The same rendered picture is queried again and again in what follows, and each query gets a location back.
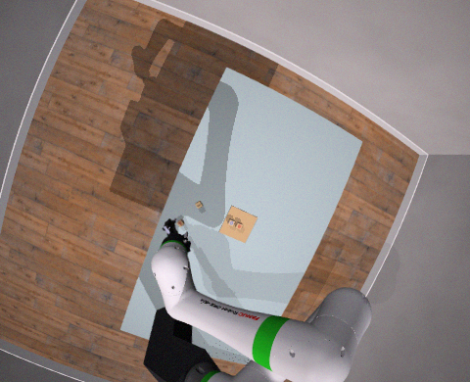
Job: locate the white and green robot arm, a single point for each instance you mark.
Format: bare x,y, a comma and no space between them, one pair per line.
320,349

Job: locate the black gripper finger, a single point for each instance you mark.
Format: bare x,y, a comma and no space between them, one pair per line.
188,242
170,226

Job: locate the tan square mat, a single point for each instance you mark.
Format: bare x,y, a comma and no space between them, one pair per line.
246,219

